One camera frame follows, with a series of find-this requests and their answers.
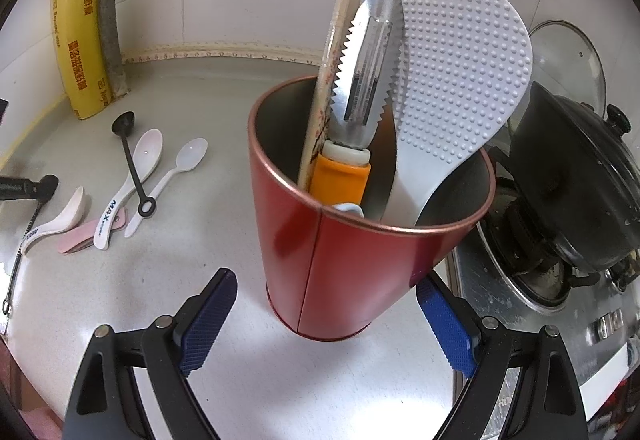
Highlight glass pan lid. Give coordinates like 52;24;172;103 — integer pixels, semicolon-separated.
527;20;607;121

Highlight black measuring spoon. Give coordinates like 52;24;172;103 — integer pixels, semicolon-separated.
0;200;46;313
111;112;156;217

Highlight black clay pot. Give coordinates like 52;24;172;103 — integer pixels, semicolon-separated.
505;117;638;277

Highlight translucent plastic spoon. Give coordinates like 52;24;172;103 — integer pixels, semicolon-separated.
123;137;209;239

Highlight plain white ceramic spoon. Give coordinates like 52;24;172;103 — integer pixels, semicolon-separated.
332;201;366;219

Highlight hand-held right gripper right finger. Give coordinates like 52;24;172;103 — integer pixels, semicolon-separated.
416;272;591;440

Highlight yellow cling wrap roll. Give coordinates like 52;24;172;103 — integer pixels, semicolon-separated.
50;0;113;121

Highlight orange handled peeler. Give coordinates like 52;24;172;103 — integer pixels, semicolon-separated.
307;0;406;207

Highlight grey vertical pipe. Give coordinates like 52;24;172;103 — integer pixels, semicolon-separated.
100;0;130;99

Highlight wooden chopsticks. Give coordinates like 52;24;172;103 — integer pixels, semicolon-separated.
297;0;373;191

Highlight steel gas stove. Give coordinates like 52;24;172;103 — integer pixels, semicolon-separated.
447;170;640;421

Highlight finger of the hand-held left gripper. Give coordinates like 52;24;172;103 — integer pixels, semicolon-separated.
0;174;60;203

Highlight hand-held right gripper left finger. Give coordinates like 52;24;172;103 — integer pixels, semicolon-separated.
60;268;238;440

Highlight pink plastic utensil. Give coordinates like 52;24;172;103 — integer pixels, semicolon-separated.
56;215;131;255

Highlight white printed ceramic spoon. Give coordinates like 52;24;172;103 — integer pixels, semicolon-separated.
93;129;165;251
19;186;85;255

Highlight red metal canister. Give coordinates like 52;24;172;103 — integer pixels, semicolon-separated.
248;74;497;340

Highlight black burner grate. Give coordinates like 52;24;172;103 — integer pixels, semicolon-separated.
602;245;640;293
477;175;601;291

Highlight white dimpled rice paddle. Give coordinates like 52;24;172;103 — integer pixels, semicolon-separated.
387;0;533;225

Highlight black pot lid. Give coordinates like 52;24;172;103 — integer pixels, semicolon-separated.
525;82;640;221

